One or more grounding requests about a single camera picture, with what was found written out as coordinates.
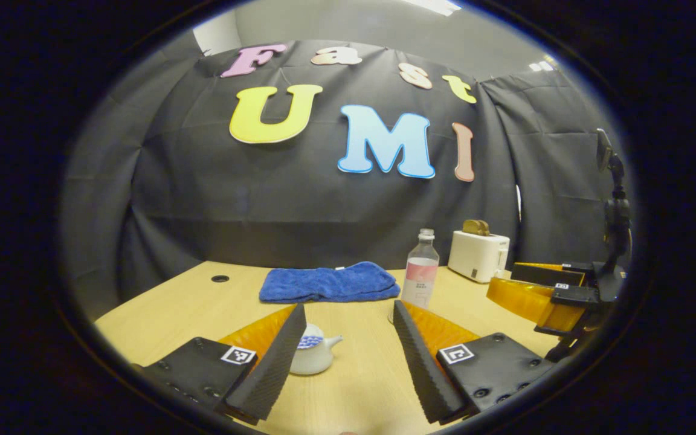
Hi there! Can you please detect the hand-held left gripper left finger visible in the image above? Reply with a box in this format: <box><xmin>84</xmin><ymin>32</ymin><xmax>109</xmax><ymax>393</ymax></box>
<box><xmin>134</xmin><ymin>302</ymin><xmax>308</xmax><ymax>427</ymax></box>

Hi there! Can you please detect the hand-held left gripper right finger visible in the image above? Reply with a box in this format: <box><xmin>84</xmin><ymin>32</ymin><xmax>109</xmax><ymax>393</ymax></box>
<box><xmin>392</xmin><ymin>299</ymin><xmax>557</xmax><ymax>425</ymax></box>

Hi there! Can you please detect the white ceramic teacup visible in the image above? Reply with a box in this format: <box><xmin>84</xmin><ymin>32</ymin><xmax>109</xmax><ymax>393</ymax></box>
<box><xmin>289</xmin><ymin>323</ymin><xmax>344</xmax><ymax>376</ymax></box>

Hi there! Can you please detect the white teacup lid blue pattern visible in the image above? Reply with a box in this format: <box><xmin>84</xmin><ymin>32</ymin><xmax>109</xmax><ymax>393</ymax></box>
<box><xmin>295</xmin><ymin>323</ymin><xmax>324</xmax><ymax>351</ymax></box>

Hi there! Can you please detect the clear water bottle pink label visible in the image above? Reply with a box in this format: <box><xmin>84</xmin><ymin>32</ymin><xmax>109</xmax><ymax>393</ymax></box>
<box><xmin>401</xmin><ymin>228</ymin><xmax>440</xmax><ymax>310</ymax></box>

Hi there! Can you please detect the white toaster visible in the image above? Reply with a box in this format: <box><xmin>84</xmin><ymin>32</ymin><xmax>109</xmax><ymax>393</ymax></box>
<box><xmin>448</xmin><ymin>230</ymin><xmax>511</xmax><ymax>283</ymax></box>

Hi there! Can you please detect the black tripod stand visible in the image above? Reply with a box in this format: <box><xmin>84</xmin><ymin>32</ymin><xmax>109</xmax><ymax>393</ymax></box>
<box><xmin>544</xmin><ymin>128</ymin><xmax>634</xmax><ymax>364</ymax></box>

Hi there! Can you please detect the blue towel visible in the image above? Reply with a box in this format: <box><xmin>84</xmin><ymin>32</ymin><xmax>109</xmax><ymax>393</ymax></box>
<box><xmin>259</xmin><ymin>261</ymin><xmax>401</xmax><ymax>304</ymax></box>

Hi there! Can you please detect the black backdrop cloth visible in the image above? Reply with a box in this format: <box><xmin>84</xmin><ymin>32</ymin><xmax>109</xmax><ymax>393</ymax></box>
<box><xmin>61</xmin><ymin>27</ymin><xmax>627</xmax><ymax>321</ymax></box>

